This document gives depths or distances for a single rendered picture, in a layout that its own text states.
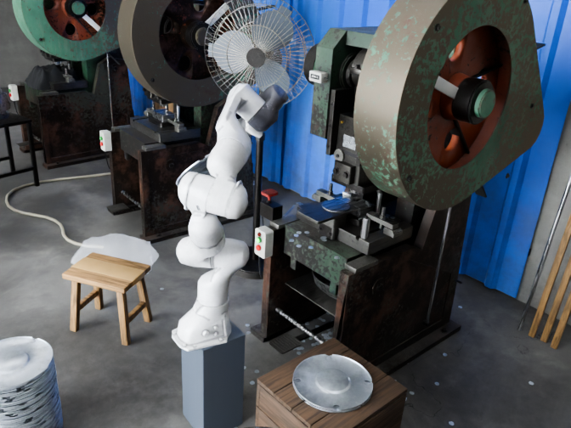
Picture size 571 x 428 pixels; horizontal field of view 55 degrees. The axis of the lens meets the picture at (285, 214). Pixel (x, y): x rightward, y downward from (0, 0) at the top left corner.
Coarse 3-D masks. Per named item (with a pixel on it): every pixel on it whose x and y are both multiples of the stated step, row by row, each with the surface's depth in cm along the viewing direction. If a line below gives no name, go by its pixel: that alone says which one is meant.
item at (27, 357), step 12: (24, 336) 213; (0, 348) 207; (12, 348) 207; (24, 348) 208; (36, 348) 208; (48, 348) 208; (0, 360) 200; (12, 360) 200; (24, 360) 201; (36, 360) 202; (48, 360) 202; (0, 372) 195; (12, 372) 195; (24, 372) 196; (36, 372) 196; (0, 384) 190; (12, 384) 190
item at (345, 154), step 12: (348, 120) 226; (348, 132) 228; (336, 144) 235; (348, 144) 229; (336, 156) 233; (348, 156) 231; (336, 168) 233; (348, 168) 228; (360, 168) 228; (348, 180) 230; (360, 180) 230
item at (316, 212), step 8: (328, 200) 242; (336, 200) 243; (304, 208) 234; (312, 208) 235; (320, 208) 235; (328, 208) 234; (336, 208) 235; (344, 208) 235; (352, 208) 237; (304, 216) 228; (312, 216) 227; (320, 216) 228; (328, 216) 228; (336, 216) 229; (344, 216) 236; (320, 224) 240; (328, 224) 236; (336, 224) 235; (344, 224) 238; (320, 232) 241; (328, 232) 237; (336, 232) 237
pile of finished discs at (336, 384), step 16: (304, 368) 204; (320, 368) 204; (336, 368) 205; (352, 368) 205; (304, 384) 196; (320, 384) 195; (336, 384) 196; (352, 384) 197; (368, 384) 198; (320, 400) 189; (336, 400) 189; (352, 400) 190; (368, 400) 191
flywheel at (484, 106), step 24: (456, 48) 192; (480, 48) 196; (504, 48) 203; (456, 72) 192; (504, 72) 209; (432, 96) 187; (456, 96) 187; (480, 96) 184; (504, 96) 213; (432, 120) 192; (480, 120) 192; (432, 144) 198; (456, 144) 209; (480, 144) 215
